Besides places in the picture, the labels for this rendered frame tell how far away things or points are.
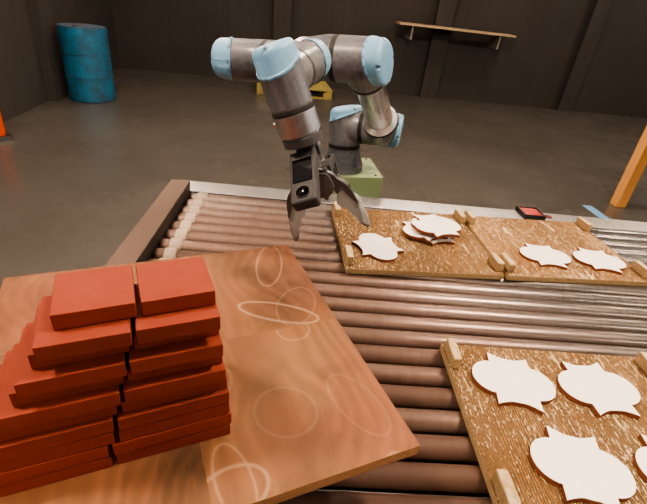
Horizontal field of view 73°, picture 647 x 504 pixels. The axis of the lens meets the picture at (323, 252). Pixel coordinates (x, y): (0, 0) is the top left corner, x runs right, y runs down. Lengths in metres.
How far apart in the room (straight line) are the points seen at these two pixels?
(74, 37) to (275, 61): 5.77
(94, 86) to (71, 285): 6.09
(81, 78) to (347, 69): 5.52
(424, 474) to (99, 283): 0.51
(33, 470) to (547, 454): 0.67
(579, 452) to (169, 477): 0.59
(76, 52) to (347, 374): 6.08
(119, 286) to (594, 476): 0.69
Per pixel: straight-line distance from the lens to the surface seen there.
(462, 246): 1.28
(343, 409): 0.60
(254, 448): 0.56
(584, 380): 0.96
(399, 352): 0.88
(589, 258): 1.43
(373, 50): 1.18
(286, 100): 0.75
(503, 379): 0.87
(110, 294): 0.45
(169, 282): 0.46
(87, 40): 6.44
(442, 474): 0.73
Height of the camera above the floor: 1.50
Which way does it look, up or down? 30 degrees down
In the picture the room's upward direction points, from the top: 7 degrees clockwise
